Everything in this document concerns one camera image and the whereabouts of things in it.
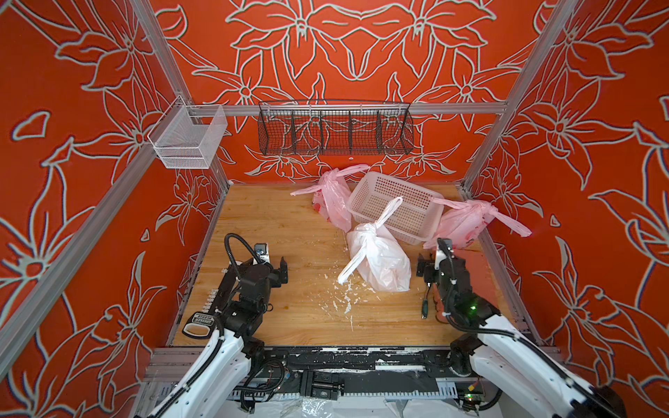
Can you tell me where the white plastic bag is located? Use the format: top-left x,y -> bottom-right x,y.
337,197 -> 412,293

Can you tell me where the pink printed plastic bag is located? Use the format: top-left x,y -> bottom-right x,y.
423,198 -> 531,250

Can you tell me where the plain pink plastic bag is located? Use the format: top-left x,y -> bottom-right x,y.
290,164 -> 370,233

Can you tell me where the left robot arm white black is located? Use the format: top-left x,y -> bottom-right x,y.
148,233 -> 289,417

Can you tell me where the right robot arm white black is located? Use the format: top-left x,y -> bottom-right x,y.
417,239 -> 626,417

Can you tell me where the white perforated plastic basket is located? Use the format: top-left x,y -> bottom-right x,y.
346,171 -> 445,247

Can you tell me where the red plastic tool case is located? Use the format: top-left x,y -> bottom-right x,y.
452,250 -> 501,327

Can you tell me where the black plastic bag dispenser strip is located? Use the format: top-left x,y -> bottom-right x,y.
181,263 -> 239,341

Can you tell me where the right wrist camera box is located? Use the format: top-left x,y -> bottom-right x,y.
435,248 -> 454,271

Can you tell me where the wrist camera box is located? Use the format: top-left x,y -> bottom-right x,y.
254,243 -> 270,263
435,248 -> 454,271

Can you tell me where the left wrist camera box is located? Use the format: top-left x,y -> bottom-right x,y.
254,243 -> 270,263

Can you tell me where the green handled screwdriver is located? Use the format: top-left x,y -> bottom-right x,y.
421,285 -> 431,320

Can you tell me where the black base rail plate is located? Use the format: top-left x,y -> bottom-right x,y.
228,346 -> 498,404

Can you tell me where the white wire wall basket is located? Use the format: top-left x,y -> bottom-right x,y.
147,95 -> 228,170

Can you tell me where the black wire wall basket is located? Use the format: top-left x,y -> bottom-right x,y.
258,99 -> 416,157

